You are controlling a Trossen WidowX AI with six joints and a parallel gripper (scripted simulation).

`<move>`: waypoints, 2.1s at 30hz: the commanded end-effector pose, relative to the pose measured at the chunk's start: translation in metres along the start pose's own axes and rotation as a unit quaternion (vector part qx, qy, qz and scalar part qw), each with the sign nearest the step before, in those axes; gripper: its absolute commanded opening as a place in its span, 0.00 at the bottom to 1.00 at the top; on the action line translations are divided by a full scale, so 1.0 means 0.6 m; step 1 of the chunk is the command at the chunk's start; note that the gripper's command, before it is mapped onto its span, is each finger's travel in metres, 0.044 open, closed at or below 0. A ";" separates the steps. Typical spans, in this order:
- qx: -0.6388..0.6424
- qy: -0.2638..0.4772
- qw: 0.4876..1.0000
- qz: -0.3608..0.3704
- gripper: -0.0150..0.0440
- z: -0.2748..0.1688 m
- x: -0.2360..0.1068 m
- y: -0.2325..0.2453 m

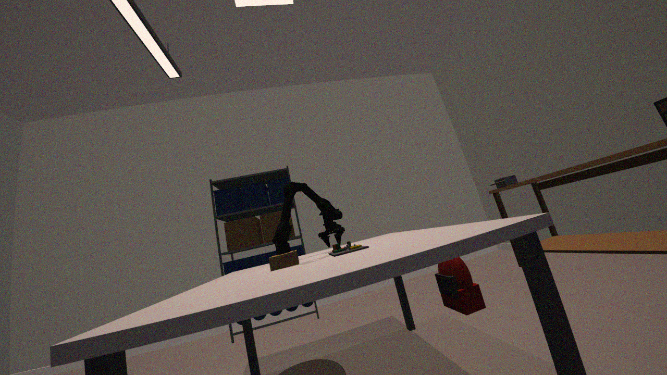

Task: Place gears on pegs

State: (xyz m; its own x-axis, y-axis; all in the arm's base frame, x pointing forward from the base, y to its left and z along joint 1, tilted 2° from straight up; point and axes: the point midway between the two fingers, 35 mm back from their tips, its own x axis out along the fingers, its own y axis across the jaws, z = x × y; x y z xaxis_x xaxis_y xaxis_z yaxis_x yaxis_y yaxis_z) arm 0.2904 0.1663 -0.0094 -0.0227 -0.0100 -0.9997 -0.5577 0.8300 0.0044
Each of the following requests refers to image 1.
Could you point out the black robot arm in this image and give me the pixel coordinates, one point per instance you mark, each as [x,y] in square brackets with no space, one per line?
[284,229]

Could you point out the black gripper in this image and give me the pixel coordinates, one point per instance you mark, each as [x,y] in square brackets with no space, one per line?
[330,229]

